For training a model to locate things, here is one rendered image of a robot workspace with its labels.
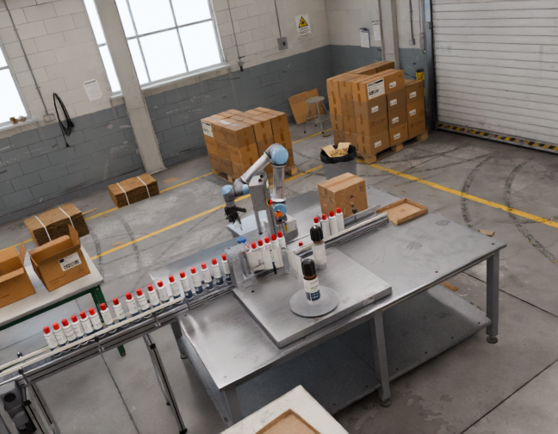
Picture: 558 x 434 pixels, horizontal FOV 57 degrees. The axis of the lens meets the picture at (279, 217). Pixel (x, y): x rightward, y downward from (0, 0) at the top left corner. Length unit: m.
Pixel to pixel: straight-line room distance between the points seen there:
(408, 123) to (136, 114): 4.22
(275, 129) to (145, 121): 2.48
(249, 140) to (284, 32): 3.27
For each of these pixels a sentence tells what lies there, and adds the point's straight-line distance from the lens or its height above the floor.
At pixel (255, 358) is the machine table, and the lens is 2.97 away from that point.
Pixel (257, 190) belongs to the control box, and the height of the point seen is 1.43.
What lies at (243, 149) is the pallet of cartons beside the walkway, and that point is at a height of 0.62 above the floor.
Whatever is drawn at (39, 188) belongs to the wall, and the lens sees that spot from 8.67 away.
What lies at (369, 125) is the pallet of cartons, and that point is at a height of 0.57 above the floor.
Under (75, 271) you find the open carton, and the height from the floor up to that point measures 0.85.
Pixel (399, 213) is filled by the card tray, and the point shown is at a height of 0.83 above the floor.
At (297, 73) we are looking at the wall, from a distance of 9.97.
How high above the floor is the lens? 2.75
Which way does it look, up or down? 26 degrees down
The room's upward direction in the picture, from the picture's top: 11 degrees counter-clockwise
